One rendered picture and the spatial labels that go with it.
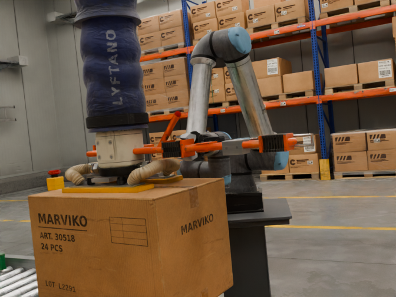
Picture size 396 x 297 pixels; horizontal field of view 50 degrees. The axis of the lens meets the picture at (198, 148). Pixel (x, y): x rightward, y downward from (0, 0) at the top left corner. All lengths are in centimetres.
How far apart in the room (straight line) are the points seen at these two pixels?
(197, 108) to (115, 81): 46
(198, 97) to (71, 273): 86
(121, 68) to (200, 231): 62
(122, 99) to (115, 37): 21
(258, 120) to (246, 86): 18
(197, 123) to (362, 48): 817
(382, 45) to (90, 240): 878
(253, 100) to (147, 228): 91
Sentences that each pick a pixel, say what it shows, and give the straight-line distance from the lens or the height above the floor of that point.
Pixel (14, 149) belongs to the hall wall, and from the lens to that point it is 1289.
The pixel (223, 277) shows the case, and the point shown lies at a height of 66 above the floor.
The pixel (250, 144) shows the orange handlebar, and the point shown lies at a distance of 130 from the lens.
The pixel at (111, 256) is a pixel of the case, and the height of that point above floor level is 82.
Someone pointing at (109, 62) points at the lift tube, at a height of 145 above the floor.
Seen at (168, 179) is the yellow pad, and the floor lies 102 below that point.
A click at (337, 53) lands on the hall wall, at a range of 988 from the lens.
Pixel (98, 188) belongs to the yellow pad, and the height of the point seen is 102.
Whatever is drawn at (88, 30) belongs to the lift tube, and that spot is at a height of 156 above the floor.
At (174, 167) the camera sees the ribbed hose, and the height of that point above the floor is 106.
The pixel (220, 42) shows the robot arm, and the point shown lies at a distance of 187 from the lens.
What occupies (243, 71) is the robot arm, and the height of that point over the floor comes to 142.
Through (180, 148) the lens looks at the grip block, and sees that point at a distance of 140.
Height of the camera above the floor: 119
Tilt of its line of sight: 2 degrees down
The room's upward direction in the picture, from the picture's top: 6 degrees counter-clockwise
